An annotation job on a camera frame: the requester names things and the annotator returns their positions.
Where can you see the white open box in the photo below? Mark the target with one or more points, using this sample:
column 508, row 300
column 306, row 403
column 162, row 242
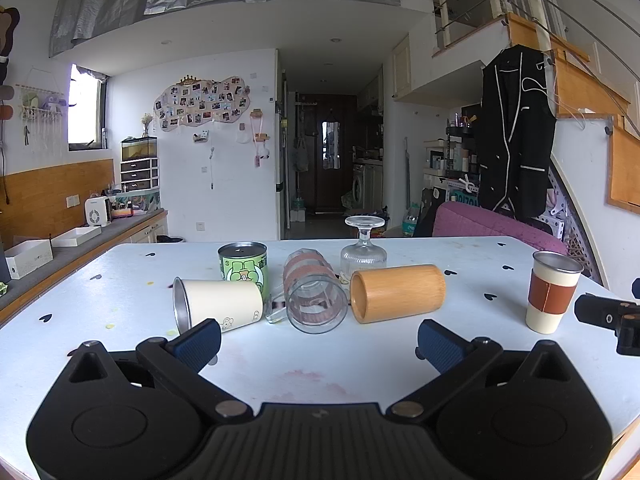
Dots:
column 27, row 257

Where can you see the black toiletries shelf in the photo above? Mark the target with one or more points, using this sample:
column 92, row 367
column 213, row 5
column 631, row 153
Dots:
column 457, row 152

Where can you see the clear stemmed glass goblet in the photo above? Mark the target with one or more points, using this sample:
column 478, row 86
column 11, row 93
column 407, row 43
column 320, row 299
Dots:
column 364, row 257

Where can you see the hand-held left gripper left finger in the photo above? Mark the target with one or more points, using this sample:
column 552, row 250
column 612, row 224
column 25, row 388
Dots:
column 197, row 344

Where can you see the green cartoon tin can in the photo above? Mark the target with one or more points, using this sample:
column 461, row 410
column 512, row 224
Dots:
column 243, row 270

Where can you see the bamboo cup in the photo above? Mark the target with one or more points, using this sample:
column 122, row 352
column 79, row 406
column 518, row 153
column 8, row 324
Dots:
column 400, row 292

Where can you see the steel cup brown sleeve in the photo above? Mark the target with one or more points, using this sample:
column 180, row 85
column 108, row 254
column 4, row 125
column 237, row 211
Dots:
column 550, row 295

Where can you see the white air purifier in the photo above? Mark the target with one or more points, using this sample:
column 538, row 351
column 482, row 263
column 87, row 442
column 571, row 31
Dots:
column 96, row 211

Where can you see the grey tote bag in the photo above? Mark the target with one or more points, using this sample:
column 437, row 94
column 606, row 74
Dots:
column 301, row 156

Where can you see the cloud-shaped photo board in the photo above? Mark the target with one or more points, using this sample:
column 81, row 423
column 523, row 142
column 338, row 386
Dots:
column 200, row 102

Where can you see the white drawer unit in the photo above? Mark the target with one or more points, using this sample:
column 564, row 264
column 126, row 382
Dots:
column 140, row 175

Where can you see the large water bottle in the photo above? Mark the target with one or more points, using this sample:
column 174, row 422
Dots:
column 411, row 220

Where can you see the white flat tray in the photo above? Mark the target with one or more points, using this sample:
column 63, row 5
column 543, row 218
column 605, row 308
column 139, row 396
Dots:
column 76, row 236

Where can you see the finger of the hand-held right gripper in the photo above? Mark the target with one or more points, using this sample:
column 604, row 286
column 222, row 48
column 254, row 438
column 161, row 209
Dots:
column 602, row 314

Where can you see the dark wooden door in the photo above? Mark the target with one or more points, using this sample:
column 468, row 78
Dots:
column 327, row 155

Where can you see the hanging macrame wall rack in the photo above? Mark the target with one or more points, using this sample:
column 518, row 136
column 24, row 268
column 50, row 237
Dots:
column 41, row 115

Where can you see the black jacket white trim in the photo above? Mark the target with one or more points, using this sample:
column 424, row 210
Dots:
column 517, row 130

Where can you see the washing machine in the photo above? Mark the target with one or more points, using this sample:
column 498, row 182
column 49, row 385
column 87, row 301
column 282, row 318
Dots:
column 361, row 187

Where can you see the cream steel cup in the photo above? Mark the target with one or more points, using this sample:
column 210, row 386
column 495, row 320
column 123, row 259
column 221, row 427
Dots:
column 220, row 305

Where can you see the grey kitchen counter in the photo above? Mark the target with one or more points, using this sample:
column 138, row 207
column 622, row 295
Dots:
column 60, row 255

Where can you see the wooden staircase with railing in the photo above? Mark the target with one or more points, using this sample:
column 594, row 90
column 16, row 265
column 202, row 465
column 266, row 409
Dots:
column 560, row 60

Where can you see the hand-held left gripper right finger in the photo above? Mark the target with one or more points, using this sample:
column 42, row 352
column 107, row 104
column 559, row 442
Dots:
column 440, row 344

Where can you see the glass fish tank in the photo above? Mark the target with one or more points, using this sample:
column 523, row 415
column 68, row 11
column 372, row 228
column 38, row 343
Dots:
column 139, row 147

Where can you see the purple upholstered chair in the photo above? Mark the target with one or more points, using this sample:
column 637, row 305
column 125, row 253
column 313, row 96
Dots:
column 480, row 225

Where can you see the window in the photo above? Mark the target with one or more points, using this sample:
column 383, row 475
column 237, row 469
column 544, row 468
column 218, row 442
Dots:
column 84, row 112

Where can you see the clear glass cup pink bands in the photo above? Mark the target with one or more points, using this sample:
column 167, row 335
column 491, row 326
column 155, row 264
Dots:
column 312, row 290

